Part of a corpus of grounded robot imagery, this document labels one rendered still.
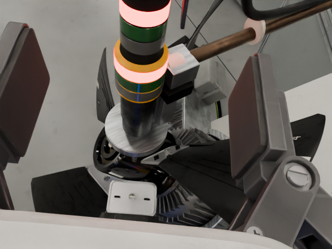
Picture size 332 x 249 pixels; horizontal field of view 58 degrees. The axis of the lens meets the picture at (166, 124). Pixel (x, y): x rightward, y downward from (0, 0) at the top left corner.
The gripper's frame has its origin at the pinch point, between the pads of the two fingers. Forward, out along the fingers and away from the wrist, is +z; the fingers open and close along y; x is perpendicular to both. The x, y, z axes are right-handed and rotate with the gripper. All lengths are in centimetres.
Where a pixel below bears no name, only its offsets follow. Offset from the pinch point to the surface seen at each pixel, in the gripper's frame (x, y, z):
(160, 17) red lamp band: -4.0, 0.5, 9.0
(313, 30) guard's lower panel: -76, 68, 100
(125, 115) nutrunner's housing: -16.1, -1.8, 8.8
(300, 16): -11.7, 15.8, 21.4
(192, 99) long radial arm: -54, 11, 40
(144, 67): -8.3, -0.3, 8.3
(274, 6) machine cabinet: -137, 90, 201
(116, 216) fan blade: -46.9, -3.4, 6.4
